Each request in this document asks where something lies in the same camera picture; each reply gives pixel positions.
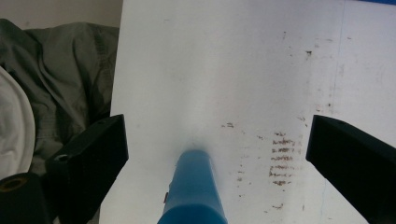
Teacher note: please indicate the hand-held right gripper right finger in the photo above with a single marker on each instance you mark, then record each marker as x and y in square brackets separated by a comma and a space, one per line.
[351, 155]

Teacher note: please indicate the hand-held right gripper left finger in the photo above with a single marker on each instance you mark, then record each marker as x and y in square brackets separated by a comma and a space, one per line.
[90, 161]

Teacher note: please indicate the blue plastic cylinder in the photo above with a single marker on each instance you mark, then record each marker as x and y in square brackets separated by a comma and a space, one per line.
[193, 189]

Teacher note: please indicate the white garment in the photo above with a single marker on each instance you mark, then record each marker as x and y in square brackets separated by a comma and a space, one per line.
[14, 130]

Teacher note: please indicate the grey-green clothing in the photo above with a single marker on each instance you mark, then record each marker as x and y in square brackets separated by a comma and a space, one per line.
[68, 71]

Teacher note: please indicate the blue edge strip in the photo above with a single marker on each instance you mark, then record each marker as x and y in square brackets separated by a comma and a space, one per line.
[378, 1]

